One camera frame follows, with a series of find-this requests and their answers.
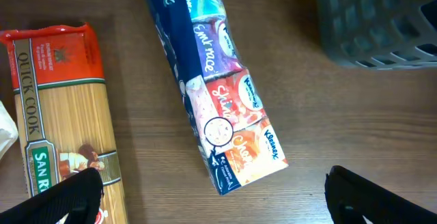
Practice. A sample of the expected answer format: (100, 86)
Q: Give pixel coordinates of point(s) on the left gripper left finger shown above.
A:
(76, 199)

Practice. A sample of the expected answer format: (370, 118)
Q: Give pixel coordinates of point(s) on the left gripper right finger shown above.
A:
(351, 198)

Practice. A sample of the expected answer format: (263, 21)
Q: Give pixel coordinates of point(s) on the San Remo spaghetti packet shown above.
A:
(63, 116)

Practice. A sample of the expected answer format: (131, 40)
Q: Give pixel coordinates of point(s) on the crumpled clear plastic pouch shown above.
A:
(8, 130)

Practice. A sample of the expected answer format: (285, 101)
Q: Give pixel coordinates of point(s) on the dark grey plastic basket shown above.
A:
(379, 34)

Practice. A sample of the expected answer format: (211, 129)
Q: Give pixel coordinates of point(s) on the Kleenex tissue multipack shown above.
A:
(235, 137)

